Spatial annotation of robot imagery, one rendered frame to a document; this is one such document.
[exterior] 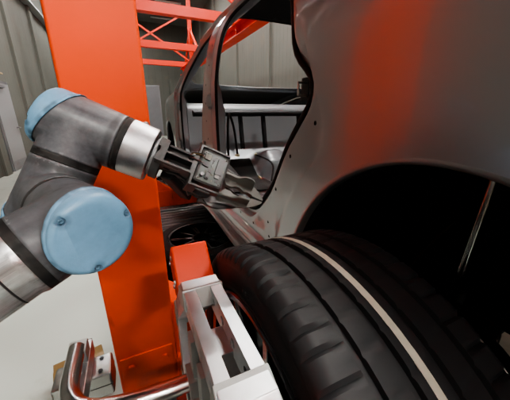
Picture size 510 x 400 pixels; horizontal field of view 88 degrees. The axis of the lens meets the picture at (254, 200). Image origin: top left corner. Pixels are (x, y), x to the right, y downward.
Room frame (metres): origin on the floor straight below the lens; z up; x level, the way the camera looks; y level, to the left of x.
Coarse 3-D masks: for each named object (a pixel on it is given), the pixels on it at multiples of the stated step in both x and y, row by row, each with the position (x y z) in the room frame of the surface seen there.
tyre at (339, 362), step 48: (288, 240) 0.43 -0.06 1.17; (336, 240) 0.41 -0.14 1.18; (240, 288) 0.35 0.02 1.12; (288, 288) 0.28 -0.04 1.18; (336, 288) 0.29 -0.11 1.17; (384, 288) 0.29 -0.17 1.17; (432, 288) 0.30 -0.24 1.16; (288, 336) 0.23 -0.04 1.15; (336, 336) 0.22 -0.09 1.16; (384, 336) 0.23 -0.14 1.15; (432, 336) 0.24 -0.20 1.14; (336, 384) 0.18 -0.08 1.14; (384, 384) 0.19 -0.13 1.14; (480, 384) 0.20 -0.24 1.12
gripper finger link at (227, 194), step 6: (222, 192) 0.48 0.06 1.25; (228, 192) 0.48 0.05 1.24; (222, 198) 0.47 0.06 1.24; (228, 198) 0.47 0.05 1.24; (234, 198) 0.46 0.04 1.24; (240, 198) 0.45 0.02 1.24; (246, 198) 0.44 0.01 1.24; (252, 198) 0.49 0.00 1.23; (234, 204) 0.47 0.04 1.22; (240, 204) 0.48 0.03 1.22; (246, 204) 0.47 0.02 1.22; (252, 204) 0.49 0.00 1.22; (258, 204) 0.49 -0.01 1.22
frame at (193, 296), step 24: (192, 288) 0.36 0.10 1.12; (216, 288) 0.36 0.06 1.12; (192, 312) 0.31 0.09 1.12; (216, 312) 0.34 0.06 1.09; (240, 336) 0.26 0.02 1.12; (216, 360) 0.23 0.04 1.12; (240, 360) 0.25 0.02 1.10; (216, 384) 0.20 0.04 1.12; (240, 384) 0.20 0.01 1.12; (264, 384) 0.20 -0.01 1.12
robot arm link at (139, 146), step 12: (132, 132) 0.41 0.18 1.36; (144, 132) 0.42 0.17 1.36; (156, 132) 0.44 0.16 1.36; (132, 144) 0.40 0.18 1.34; (144, 144) 0.41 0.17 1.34; (156, 144) 0.43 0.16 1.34; (120, 156) 0.40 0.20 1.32; (132, 156) 0.40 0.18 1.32; (144, 156) 0.40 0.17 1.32; (120, 168) 0.41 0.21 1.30; (132, 168) 0.41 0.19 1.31; (144, 168) 0.41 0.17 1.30
